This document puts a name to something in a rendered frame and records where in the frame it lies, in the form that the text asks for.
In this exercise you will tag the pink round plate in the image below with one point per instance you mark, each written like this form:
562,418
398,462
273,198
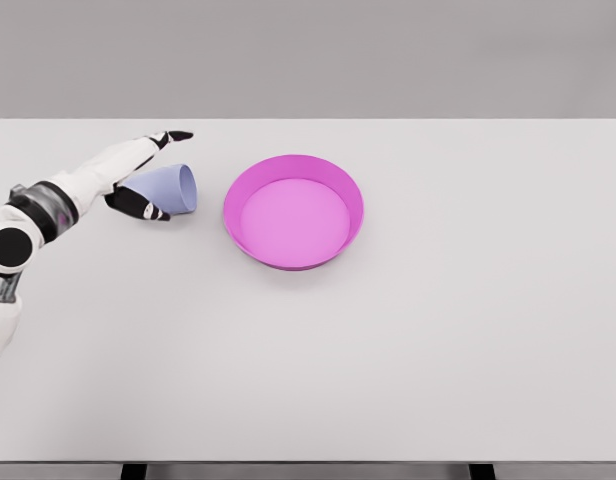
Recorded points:
294,215

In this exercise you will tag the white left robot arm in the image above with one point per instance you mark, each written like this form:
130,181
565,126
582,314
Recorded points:
23,232

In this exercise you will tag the pale blue cup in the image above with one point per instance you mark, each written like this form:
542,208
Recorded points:
169,188

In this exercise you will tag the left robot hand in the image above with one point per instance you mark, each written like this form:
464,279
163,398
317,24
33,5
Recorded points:
119,161

